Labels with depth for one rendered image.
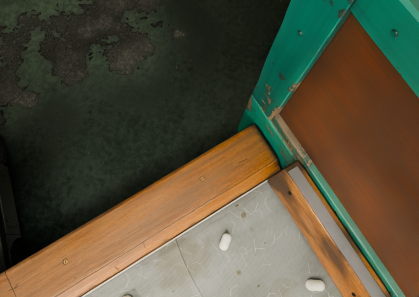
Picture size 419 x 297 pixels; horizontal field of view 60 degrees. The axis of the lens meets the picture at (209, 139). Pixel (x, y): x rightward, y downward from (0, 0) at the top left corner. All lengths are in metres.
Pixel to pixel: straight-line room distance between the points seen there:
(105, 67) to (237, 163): 1.09
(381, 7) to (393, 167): 0.22
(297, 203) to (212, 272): 0.23
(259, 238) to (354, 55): 0.47
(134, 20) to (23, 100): 0.62
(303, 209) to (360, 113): 0.27
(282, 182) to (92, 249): 0.40
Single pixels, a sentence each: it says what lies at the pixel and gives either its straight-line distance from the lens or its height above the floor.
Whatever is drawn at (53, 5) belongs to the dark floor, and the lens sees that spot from 1.97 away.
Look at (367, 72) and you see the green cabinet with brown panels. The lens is 0.44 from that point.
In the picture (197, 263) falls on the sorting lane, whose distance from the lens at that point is 0.78.
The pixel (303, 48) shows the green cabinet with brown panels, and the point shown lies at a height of 1.10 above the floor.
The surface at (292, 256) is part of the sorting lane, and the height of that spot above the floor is 0.74.
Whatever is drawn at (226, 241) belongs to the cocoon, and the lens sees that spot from 0.76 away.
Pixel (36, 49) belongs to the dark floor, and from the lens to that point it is 1.87.
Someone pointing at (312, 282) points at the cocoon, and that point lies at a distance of 0.80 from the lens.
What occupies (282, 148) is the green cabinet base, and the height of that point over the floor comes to 0.82.
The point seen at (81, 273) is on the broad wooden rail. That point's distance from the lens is 0.79.
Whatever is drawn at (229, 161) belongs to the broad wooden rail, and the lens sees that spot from 0.77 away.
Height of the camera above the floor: 1.52
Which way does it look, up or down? 75 degrees down
